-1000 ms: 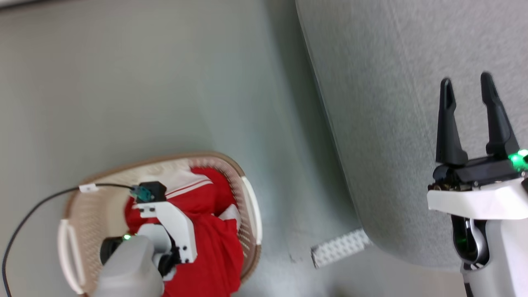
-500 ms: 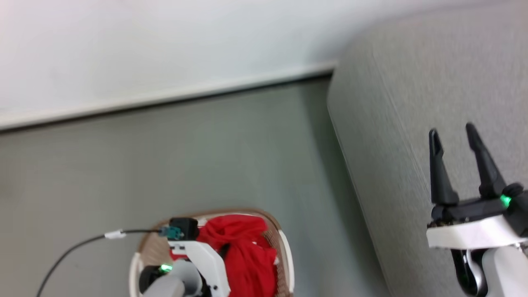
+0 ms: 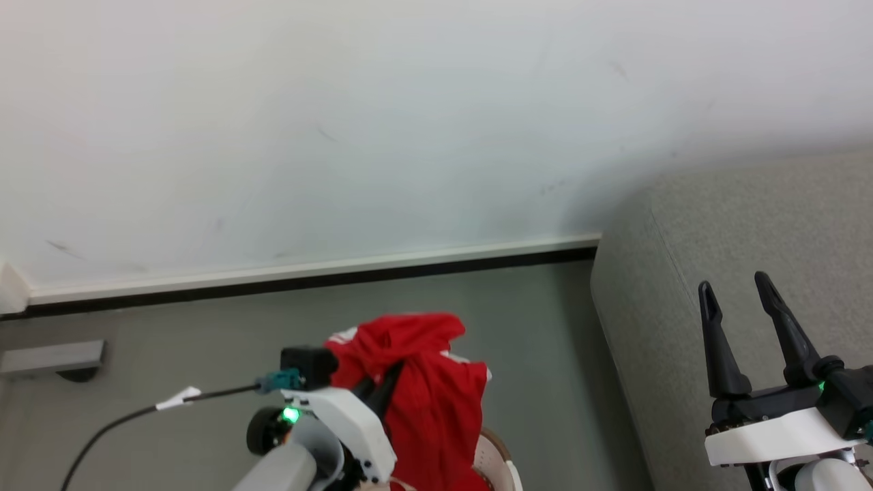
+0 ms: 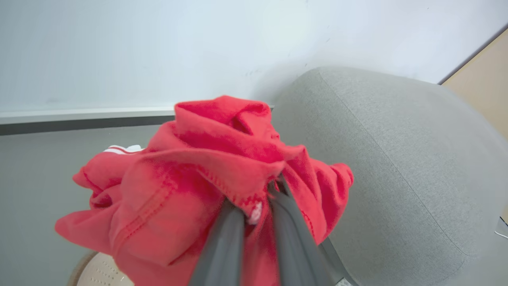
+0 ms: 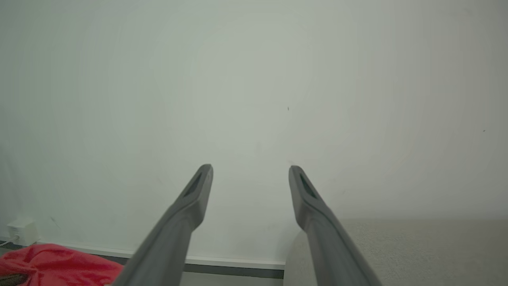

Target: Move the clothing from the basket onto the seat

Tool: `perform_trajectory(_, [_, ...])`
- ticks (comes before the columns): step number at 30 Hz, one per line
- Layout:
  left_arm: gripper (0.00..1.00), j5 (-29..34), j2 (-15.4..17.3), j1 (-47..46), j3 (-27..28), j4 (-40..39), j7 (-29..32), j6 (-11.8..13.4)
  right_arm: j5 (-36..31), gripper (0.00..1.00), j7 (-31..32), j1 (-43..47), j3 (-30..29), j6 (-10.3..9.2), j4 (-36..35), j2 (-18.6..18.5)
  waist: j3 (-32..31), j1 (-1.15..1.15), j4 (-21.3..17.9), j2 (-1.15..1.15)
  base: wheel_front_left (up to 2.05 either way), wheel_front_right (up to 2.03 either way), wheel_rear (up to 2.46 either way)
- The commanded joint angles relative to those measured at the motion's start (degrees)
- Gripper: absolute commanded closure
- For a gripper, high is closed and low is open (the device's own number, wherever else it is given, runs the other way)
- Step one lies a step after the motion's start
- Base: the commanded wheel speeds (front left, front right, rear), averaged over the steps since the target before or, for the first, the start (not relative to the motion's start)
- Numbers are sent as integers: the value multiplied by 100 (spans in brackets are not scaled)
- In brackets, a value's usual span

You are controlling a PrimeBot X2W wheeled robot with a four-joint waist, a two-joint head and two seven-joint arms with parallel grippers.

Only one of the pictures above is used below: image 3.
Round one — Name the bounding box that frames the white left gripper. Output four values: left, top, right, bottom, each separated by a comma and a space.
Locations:
282, 361, 406, 486

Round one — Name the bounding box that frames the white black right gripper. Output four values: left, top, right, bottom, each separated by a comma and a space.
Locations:
697, 271, 868, 471

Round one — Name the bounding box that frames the red clothing with white trim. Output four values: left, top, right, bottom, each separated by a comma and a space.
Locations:
323, 312, 493, 491

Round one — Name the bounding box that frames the cream perforated laundry basket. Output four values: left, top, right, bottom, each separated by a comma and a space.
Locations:
469, 428, 524, 491

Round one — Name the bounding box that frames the grey fabric sofa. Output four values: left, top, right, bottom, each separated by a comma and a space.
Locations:
589, 147, 873, 491

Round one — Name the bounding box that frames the white and black skirting board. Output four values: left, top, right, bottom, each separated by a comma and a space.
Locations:
26, 233, 603, 318

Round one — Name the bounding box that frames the grey metal foot bar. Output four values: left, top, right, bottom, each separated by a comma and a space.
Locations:
0, 339, 107, 378

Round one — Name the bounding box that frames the teal cable connector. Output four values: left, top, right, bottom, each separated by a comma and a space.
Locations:
255, 368, 305, 395

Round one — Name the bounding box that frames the white cable tag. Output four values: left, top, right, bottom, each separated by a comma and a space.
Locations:
155, 386, 203, 412

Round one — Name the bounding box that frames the white wall box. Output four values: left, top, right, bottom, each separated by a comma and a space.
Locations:
0, 261, 32, 316

